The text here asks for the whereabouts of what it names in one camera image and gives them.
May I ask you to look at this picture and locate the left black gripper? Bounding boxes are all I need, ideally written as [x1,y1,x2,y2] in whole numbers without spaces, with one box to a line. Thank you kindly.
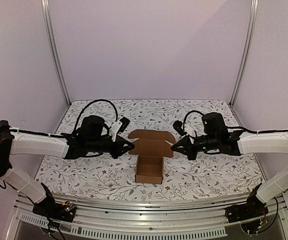
[86,135,135,159]

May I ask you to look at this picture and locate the brown cardboard box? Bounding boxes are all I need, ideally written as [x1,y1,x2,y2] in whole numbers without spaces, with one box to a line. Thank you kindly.
[128,129,176,185]

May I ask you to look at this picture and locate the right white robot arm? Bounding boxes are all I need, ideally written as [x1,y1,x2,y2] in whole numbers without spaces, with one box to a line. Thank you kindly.
[171,112,288,218]

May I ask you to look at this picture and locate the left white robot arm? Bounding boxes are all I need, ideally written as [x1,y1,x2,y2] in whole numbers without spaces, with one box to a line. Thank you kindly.
[0,115,135,217]

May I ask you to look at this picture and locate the perforated metal strip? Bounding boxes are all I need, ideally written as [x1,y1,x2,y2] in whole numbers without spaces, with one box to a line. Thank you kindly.
[20,212,228,240]

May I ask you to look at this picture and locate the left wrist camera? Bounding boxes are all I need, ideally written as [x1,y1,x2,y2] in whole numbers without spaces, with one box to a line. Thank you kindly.
[109,117,130,142]

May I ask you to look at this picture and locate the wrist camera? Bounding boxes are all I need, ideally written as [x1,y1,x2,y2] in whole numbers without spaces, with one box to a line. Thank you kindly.
[109,117,130,142]
[172,120,197,140]

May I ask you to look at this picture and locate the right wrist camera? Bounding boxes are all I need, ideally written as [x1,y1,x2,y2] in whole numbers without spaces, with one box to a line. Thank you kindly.
[172,120,197,140]

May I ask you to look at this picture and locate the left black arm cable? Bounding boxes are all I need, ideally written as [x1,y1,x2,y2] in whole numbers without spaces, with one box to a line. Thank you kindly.
[73,99,119,132]

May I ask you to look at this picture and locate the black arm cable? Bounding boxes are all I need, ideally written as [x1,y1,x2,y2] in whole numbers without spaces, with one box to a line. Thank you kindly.
[183,109,288,135]
[73,99,119,132]

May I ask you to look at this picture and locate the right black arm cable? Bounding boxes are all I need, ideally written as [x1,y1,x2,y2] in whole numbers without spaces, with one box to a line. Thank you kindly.
[183,109,288,135]

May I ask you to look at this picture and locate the aluminium front rail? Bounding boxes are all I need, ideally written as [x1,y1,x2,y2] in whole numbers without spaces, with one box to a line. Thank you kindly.
[13,192,287,229]

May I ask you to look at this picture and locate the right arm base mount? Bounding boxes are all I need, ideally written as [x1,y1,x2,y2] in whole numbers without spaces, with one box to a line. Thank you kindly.
[225,183,269,223]

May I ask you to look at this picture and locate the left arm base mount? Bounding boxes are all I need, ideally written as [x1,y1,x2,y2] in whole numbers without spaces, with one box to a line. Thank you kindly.
[32,183,77,223]

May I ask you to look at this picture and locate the right aluminium corner post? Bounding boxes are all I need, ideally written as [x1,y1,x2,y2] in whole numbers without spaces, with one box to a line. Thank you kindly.
[229,0,259,108]

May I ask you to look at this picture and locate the aluminium corner post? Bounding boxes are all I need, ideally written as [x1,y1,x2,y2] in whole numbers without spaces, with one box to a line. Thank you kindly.
[229,0,259,108]
[40,0,72,107]

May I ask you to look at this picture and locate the left aluminium corner post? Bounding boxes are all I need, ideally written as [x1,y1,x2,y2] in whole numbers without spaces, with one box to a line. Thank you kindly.
[40,0,72,107]

